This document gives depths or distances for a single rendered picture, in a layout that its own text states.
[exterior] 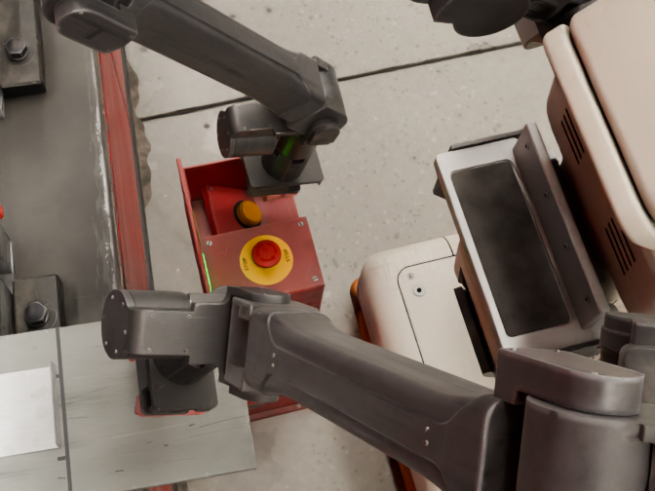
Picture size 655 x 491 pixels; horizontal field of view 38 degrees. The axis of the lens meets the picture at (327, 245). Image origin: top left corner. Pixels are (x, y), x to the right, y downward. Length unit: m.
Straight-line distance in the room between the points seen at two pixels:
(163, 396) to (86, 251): 0.37
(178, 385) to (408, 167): 1.43
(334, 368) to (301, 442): 1.42
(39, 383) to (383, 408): 0.56
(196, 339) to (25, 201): 0.52
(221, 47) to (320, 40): 1.48
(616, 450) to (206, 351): 0.44
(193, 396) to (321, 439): 1.14
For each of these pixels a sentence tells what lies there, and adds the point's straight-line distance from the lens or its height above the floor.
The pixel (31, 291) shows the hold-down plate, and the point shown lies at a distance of 1.16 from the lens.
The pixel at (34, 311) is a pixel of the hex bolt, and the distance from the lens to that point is 1.14.
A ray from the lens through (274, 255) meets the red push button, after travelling 1.25.
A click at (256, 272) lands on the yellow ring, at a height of 0.78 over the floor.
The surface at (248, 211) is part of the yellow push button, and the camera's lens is 1.36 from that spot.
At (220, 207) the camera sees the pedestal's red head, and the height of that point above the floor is 0.74.
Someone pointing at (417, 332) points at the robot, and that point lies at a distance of 1.79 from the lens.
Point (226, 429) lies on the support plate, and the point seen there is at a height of 1.00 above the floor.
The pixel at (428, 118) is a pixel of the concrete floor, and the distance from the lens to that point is 2.31.
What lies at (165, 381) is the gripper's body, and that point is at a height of 1.12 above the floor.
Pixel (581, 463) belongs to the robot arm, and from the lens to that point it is 0.41.
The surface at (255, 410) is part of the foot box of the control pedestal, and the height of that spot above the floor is 0.04.
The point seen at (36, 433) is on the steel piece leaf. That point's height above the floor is 1.00.
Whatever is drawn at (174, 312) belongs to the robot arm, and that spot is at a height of 1.25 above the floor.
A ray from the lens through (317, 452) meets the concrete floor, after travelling 2.01.
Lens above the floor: 1.97
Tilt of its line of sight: 68 degrees down
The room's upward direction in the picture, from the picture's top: 10 degrees clockwise
